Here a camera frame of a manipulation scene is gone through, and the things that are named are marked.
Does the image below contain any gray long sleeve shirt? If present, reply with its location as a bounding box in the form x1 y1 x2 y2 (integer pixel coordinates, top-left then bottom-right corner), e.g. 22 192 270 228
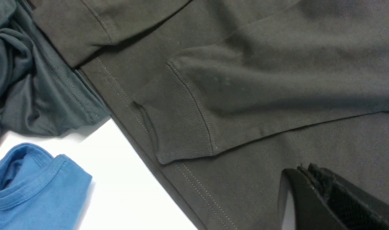
31 0 389 230

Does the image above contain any dark teal crumpled shirt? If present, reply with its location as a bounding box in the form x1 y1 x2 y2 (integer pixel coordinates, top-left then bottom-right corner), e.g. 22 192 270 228
0 0 110 137

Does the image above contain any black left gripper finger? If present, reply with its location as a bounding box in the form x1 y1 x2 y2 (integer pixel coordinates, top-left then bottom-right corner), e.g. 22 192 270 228
277 164 389 230

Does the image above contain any blue crumpled shirt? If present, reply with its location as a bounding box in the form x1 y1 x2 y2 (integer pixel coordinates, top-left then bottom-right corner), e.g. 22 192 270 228
0 143 92 230

